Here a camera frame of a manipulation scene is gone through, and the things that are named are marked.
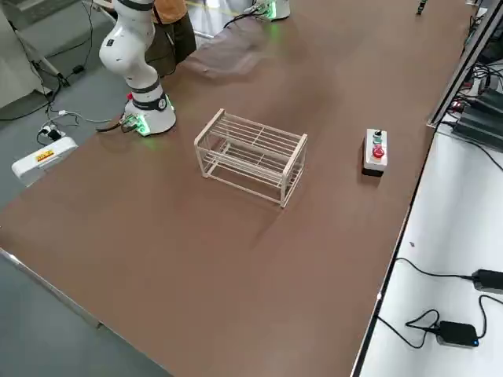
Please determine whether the white button control box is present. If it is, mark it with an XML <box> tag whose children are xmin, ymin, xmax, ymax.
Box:
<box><xmin>361</xmin><ymin>128</ymin><xmax>390</xmax><ymax>178</ymax></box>

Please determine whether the white power strip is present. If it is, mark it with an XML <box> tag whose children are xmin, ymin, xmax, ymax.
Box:
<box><xmin>37</xmin><ymin>123</ymin><xmax>66</xmax><ymax>142</ymax></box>

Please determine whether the black power adapter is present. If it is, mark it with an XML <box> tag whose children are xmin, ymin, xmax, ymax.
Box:
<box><xmin>471</xmin><ymin>269</ymin><xmax>503</xmax><ymax>294</ymax></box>

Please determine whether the aluminium frame post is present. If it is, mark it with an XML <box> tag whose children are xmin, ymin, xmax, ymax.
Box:
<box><xmin>427</xmin><ymin>0</ymin><xmax>503</xmax><ymax>129</ymax></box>

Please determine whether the person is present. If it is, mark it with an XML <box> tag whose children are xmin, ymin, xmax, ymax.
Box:
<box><xmin>151</xmin><ymin>0</ymin><xmax>197</xmax><ymax>78</ymax></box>

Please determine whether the white box yellow label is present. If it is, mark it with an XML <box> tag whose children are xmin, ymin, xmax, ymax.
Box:
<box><xmin>10</xmin><ymin>136</ymin><xmax>79</xmax><ymax>189</ymax></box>

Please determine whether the black power supply unit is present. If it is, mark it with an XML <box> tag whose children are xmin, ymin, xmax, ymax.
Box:
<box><xmin>451</xmin><ymin>105</ymin><xmax>503</xmax><ymax>152</ymax></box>
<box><xmin>469</xmin><ymin>88</ymin><xmax>503</xmax><ymax>119</ymax></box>

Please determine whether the white wire rack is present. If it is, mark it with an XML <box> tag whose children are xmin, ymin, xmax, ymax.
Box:
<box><xmin>193</xmin><ymin>108</ymin><xmax>309</xmax><ymax>208</ymax></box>

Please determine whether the black mini box blue light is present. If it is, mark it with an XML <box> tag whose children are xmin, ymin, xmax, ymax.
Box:
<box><xmin>435</xmin><ymin>320</ymin><xmax>479</xmax><ymax>349</ymax></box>

